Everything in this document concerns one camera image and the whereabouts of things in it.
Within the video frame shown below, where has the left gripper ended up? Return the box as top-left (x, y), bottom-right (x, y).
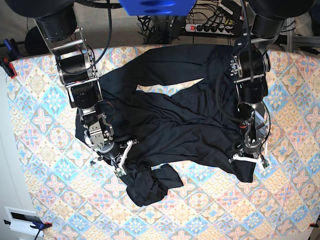
top-left (228, 141), bottom-right (267, 165)

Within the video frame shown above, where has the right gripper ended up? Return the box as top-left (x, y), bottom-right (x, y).
top-left (90, 139), bottom-right (139, 173)

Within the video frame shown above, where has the black t-shirt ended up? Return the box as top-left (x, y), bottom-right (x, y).
top-left (99, 44), bottom-right (256, 207)

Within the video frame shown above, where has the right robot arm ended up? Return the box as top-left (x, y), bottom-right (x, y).
top-left (6, 0), bottom-right (137, 177)

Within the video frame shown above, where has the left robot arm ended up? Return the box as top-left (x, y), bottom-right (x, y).
top-left (229, 0), bottom-right (316, 169)

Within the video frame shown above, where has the patterned tablecloth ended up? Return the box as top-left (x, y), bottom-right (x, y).
top-left (6, 50), bottom-right (320, 240)

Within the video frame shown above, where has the orange clamp lower right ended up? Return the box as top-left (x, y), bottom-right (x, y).
top-left (309, 223), bottom-right (319, 228)

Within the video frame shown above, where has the blue orange clamp lower left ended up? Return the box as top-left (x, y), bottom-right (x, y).
top-left (4, 220), bottom-right (53, 240)

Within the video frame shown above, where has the blue orange clamp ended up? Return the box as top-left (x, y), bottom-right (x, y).
top-left (4, 220), bottom-right (53, 240)
top-left (0, 38), bottom-right (18, 79)

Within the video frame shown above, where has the white floor vent box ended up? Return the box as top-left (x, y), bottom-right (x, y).
top-left (4, 206), bottom-right (41, 237)

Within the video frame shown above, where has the white power strip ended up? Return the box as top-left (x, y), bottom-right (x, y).
top-left (184, 23), bottom-right (234, 36)

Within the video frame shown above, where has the black round stool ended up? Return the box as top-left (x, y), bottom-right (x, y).
top-left (24, 26), bottom-right (49, 56)

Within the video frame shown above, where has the blue orange clamp upper left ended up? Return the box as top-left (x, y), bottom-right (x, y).
top-left (0, 38), bottom-right (18, 79)

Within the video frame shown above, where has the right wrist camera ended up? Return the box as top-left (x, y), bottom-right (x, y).
top-left (114, 167), bottom-right (127, 178)

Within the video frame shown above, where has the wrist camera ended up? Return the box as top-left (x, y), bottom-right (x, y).
top-left (261, 158), bottom-right (271, 170)
top-left (114, 167), bottom-right (127, 178)

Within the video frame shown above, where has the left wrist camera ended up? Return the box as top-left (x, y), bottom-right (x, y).
top-left (261, 158), bottom-right (271, 170)

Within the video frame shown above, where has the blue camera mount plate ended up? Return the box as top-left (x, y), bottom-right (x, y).
top-left (119, 0), bottom-right (196, 16)

